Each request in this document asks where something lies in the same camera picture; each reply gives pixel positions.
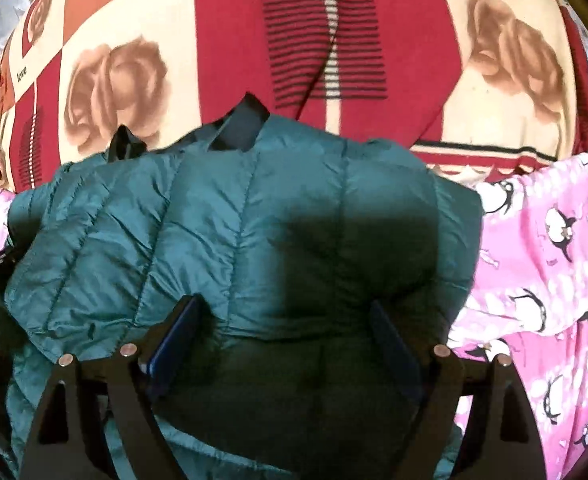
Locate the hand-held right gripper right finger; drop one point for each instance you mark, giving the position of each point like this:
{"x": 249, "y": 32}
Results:
{"x": 396, "y": 347}

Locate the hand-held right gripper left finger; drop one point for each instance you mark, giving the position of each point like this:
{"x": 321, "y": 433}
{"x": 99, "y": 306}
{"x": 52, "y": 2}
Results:
{"x": 174, "y": 345}

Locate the dark green puffer jacket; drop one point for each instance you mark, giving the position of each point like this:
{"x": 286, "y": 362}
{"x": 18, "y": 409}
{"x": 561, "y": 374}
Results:
{"x": 224, "y": 220}

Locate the pink penguin blanket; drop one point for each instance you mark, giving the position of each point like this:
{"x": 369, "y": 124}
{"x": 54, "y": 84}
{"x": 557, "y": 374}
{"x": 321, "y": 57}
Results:
{"x": 523, "y": 260}

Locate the rose print checked quilt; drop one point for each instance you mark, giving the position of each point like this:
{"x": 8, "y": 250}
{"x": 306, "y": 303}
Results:
{"x": 224, "y": 35}

